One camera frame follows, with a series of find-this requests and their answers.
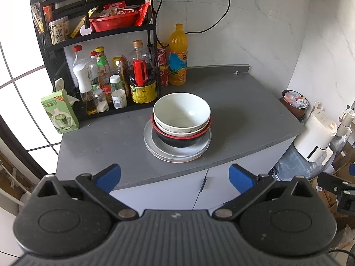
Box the white plate Sweet print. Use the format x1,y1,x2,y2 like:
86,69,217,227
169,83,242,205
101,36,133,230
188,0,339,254
143,121,212,163

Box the black red-rimmed bowl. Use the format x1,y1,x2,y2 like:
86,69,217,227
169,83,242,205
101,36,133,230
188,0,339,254
150,115,211,148

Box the white bowl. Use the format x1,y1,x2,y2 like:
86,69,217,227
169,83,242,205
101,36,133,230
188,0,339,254
153,92,211,137

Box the white cabinet doors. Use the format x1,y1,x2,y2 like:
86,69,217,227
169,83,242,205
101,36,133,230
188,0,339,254
110,137,294,214

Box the white electric kettle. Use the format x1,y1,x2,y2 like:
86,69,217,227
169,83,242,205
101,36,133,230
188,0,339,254
294,101,337,166

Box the small clear spice jar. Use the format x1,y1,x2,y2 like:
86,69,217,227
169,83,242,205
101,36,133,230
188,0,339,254
93,88,109,113

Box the green tissue box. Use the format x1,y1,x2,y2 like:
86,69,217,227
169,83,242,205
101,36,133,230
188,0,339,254
41,78,79,134

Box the small white labelled jar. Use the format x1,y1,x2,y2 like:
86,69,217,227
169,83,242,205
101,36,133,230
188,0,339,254
110,74,127,109

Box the brown trash bin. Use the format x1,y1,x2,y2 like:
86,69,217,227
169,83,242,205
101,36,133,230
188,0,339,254
279,90,309,120

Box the green label sauce bottle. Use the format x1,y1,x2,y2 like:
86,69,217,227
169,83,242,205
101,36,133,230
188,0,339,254
95,46,112,103

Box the red-cap small bottle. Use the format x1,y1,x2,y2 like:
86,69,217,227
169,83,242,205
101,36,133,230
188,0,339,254
89,51,100,91

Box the white spray oil bottle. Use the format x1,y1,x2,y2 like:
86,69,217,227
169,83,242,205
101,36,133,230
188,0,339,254
73,63,97,115

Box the yellow-cap brown bottle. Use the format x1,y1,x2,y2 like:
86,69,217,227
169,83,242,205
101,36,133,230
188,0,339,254
111,55,132,97

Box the red-cap clear bottle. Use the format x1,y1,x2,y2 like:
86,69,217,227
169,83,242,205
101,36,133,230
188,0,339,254
73,45,85,66

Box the upper red drink can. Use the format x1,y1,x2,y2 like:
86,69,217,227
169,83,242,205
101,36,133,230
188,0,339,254
157,43,168,67

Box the orange juice bottle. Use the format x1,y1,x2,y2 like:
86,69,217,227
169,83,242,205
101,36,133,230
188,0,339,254
168,23,188,86

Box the black metal shelf rack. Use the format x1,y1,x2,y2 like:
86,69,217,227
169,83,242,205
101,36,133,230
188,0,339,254
28,0,163,122

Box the red plastic basket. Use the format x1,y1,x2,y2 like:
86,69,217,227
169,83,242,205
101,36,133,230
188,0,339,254
89,2,150,32

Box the soy sauce bottle red handle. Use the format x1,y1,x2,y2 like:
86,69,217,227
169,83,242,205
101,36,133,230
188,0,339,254
129,40,157,104

